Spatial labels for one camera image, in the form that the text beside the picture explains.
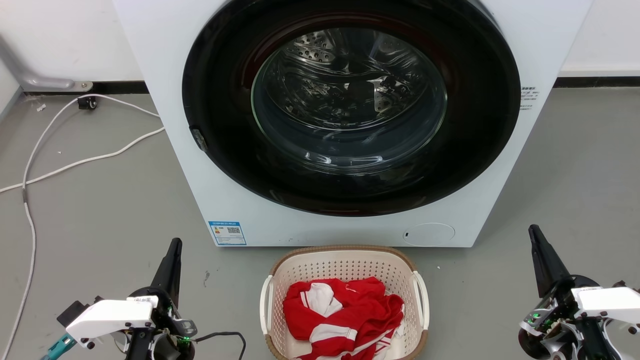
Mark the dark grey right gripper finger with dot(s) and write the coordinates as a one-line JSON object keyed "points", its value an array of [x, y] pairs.
{"points": [[546, 265]]}

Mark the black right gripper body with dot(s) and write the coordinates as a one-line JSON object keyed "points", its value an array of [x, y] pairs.
{"points": [[560, 320]]}

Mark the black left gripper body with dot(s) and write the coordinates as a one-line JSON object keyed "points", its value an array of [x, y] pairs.
{"points": [[167, 327]]}

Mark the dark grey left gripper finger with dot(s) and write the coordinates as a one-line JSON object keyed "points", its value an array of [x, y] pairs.
{"points": [[169, 275]]}

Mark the cream plastic laundry basket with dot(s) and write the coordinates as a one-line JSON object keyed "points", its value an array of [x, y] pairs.
{"points": [[345, 262]]}

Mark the blue energy label sticker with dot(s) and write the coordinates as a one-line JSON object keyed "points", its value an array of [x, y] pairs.
{"points": [[227, 233]]}

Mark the round white filter cover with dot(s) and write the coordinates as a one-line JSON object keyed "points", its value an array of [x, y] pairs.
{"points": [[429, 234]]}

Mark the round black washer door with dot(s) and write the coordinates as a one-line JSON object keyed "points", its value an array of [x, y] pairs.
{"points": [[480, 150]]}

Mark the black text sticker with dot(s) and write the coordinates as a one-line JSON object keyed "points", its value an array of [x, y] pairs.
{"points": [[528, 98]]}

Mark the white front-load washing machine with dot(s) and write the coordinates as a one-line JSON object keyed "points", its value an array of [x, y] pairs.
{"points": [[350, 230]]}

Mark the black baseboard strip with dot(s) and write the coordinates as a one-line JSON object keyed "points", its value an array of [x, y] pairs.
{"points": [[595, 81], [120, 87]]}

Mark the small black caster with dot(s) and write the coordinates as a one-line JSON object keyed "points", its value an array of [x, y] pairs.
{"points": [[87, 102]]}

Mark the red and white garment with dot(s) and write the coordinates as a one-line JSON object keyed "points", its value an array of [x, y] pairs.
{"points": [[360, 310]]}

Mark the grey floor pipe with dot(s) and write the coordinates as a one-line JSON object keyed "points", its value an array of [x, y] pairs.
{"points": [[40, 81]]}

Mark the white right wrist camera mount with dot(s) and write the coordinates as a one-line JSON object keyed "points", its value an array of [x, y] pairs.
{"points": [[612, 300]]}

